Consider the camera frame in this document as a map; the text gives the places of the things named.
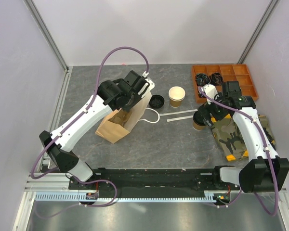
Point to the orange compartment tray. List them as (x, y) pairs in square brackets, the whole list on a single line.
[(229, 72)]

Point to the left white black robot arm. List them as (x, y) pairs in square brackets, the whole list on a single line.
[(122, 93)]

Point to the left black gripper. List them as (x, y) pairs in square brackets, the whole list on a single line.
[(138, 98)]

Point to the brown paper bag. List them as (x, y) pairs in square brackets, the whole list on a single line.
[(115, 132)]

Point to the camouflage cloth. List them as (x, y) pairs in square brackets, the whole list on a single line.
[(229, 138)]

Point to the stack of black lids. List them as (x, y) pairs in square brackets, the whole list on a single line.
[(156, 101)]

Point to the rolled brown sock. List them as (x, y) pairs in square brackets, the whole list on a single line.
[(216, 79)]

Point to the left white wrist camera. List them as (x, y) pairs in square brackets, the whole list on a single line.
[(148, 86)]

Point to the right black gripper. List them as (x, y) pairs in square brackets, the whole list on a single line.
[(206, 109)]

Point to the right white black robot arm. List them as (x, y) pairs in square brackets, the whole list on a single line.
[(265, 171)]

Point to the lower wrapped straw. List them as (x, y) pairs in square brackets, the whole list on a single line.
[(179, 118)]

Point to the rolled sock top left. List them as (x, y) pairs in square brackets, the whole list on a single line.
[(202, 79)]

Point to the single brown paper cup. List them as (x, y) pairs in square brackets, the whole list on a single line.
[(198, 126)]

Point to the stack of paper cups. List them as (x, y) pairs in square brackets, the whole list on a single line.
[(176, 96)]

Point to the cardboard cup carrier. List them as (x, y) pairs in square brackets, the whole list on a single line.
[(121, 117)]

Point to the upper wrapped straw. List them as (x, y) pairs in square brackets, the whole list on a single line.
[(175, 113)]

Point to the wrapped straw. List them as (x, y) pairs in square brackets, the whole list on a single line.
[(179, 118), (175, 113)]

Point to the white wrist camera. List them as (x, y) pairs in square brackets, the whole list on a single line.
[(209, 91), (148, 86)]

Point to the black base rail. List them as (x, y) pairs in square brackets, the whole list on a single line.
[(154, 182)]

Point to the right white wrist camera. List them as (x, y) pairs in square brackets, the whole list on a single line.
[(209, 91)]

